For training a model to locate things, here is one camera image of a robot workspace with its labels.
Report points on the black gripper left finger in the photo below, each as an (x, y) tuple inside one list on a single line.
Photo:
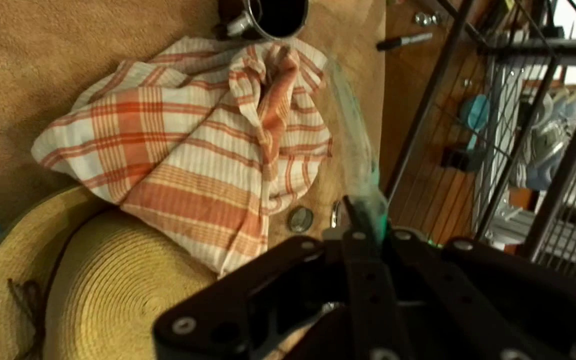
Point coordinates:
[(255, 309)]

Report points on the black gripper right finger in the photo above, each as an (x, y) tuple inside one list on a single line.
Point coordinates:
[(497, 306)]

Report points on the silver coin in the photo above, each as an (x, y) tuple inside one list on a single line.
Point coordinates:
[(300, 221)]

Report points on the woven straw hat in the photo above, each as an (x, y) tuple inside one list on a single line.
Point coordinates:
[(81, 280)]

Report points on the red white plaid cloth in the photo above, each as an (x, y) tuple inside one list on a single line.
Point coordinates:
[(204, 142)]

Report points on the black marker pen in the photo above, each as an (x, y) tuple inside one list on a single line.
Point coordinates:
[(403, 40)]

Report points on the dark metal cup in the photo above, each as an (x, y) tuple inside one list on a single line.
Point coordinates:
[(260, 18)]

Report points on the tan table cover cloth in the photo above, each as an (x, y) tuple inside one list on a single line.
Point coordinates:
[(52, 51)]

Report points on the black wire rack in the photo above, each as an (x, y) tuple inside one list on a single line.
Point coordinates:
[(488, 111)]

